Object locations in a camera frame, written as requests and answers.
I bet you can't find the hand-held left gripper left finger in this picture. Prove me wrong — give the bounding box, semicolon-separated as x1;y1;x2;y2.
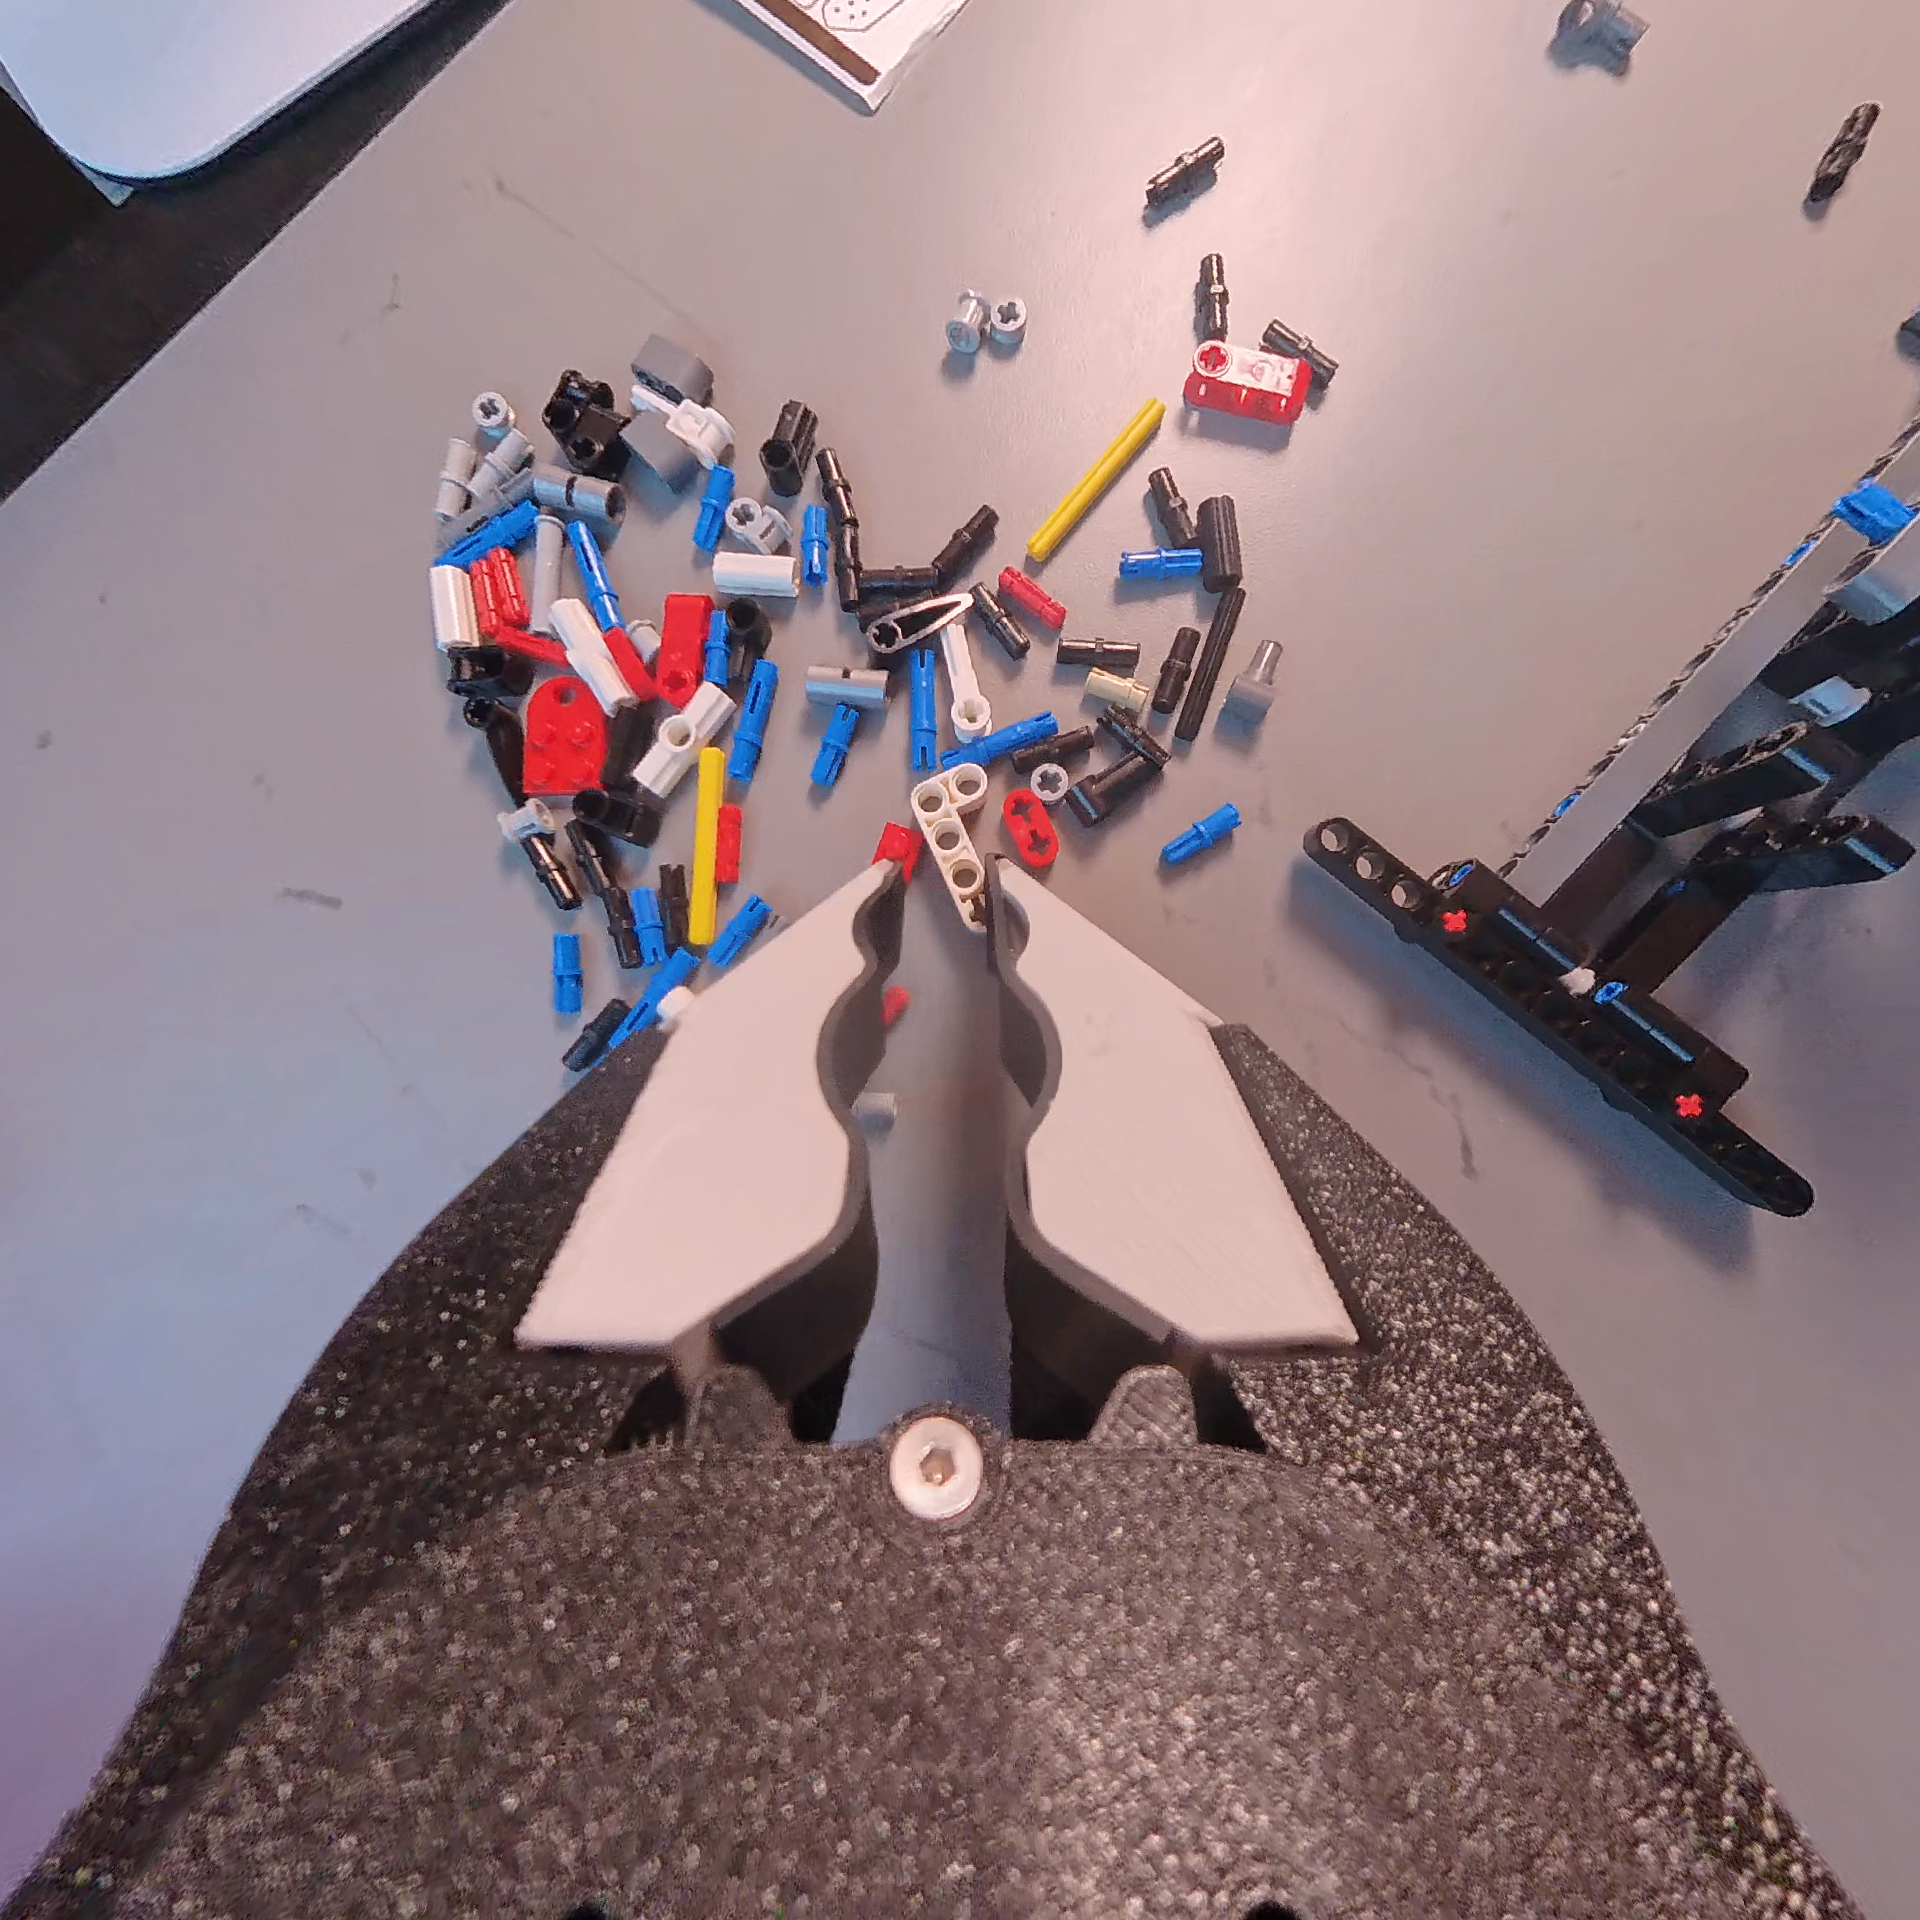
515;861;918;1377

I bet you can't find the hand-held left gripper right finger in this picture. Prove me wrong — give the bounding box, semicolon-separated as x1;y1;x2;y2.
988;861;1366;1377

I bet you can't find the white angled brick beam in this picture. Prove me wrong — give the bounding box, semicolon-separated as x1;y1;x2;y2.
911;763;1002;933

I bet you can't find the white spotted brick truck model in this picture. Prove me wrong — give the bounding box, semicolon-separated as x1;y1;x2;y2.
1294;308;1920;1219

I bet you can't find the pile of small brick parts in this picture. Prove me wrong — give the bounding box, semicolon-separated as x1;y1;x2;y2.
428;253;1332;1073

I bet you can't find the grey desk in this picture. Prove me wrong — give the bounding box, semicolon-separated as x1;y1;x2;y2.
0;0;1920;1920

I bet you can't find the white printed sticker sheet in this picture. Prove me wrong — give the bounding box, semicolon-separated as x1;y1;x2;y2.
736;0;979;113

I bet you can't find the white book stand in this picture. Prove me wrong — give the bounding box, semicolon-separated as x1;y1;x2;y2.
0;0;436;189

